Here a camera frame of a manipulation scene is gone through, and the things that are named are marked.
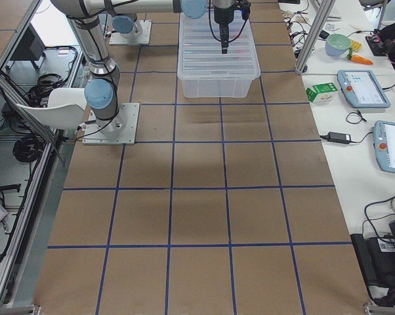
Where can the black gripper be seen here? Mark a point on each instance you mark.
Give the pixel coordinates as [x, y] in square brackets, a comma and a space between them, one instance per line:
[222, 16]

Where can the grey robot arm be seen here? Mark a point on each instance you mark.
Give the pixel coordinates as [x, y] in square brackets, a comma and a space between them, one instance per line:
[84, 20]
[127, 25]

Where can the clear plastic box lid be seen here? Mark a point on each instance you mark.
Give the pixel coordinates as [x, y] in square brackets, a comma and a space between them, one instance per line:
[200, 56]

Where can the clear plastic storage box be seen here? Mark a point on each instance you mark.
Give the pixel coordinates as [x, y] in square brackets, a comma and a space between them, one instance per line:
[231, 88]

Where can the green bowl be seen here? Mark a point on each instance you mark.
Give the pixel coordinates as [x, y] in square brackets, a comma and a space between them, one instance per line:
[337, 44]

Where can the green white carton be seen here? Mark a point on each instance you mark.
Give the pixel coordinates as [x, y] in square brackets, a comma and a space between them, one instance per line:
[321, 92]

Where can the yellow toy corn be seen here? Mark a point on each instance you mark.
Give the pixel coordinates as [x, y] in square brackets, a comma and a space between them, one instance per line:
[355, 46]

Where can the toy carrot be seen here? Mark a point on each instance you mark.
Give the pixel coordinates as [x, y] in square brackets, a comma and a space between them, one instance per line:
[357, 58]

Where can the upper teach pendant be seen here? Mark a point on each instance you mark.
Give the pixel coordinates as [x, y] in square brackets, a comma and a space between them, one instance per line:
[362, 90]

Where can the teach pendant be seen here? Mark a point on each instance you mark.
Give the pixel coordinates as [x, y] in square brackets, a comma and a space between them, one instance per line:
[362, 90]
[384, 143]

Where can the black power adapter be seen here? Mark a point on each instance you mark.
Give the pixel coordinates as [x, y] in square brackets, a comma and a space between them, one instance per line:
[335, 137]

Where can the white chair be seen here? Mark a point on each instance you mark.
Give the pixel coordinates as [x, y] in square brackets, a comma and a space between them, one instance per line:
[65, 109]

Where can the lower teach pendant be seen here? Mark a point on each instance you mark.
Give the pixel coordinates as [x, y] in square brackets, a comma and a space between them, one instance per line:
[384, 143]

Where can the aluminium frame post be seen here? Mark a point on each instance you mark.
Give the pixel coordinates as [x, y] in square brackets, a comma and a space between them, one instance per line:
[317, 25]

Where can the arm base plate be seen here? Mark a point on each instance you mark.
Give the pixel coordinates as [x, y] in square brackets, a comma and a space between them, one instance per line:
[144, 39]
[122, 129]

